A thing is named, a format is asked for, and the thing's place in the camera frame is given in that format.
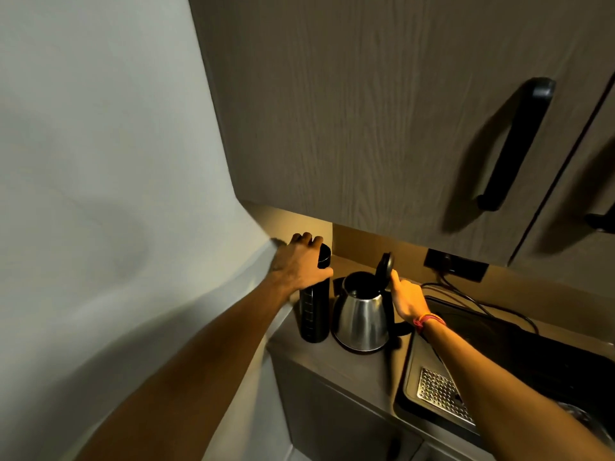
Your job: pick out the person's left hand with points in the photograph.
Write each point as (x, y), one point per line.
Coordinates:
(295, 266)

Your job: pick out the person's right hand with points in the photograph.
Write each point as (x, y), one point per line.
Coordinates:
(411, 300)

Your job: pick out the person's right thumb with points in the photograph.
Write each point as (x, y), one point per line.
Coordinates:
(395, 281)

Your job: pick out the person's left thumb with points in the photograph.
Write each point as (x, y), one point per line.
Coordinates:
(325, 274)

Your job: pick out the black water bottle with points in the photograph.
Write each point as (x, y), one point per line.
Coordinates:
(314, 312)

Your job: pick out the stainless steel electric kettle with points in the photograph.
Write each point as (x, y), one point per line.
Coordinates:
(360, 321)

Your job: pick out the person's right forearm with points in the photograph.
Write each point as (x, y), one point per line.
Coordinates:
(499, 403)

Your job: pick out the person's left forearm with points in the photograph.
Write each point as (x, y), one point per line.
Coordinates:
(202, 364)

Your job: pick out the red wristband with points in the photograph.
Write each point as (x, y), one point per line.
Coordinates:
(427, 321)

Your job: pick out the perforated metal drain plate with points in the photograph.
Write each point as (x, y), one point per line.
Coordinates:
(439, 393)

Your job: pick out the grey lower cabinet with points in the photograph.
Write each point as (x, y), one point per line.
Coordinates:
(331, 417)

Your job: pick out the black sink basin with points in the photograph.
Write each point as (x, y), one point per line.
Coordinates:
(528, 360)

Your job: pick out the brown wooden cabinet door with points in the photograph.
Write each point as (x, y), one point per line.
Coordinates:
(365, 115)
(581, 235)

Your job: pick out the metal sink drain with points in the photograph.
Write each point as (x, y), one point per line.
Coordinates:
(588, 420)

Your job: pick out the black wall power socket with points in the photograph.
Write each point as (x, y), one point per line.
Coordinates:
(456, 265)

